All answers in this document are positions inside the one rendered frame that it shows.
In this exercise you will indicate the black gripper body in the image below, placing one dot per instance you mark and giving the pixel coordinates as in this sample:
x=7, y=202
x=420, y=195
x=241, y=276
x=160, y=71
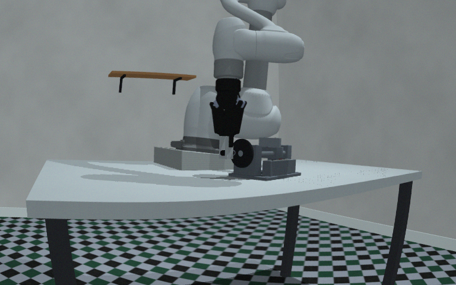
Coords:
x=228, y=87

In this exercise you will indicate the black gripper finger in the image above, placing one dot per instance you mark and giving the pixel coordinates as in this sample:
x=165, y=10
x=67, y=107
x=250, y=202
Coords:
x=233, y=124
x=219, y=123

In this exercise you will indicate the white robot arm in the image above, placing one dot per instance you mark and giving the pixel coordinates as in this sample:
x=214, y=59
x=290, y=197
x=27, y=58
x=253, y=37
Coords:
x=233, y=44

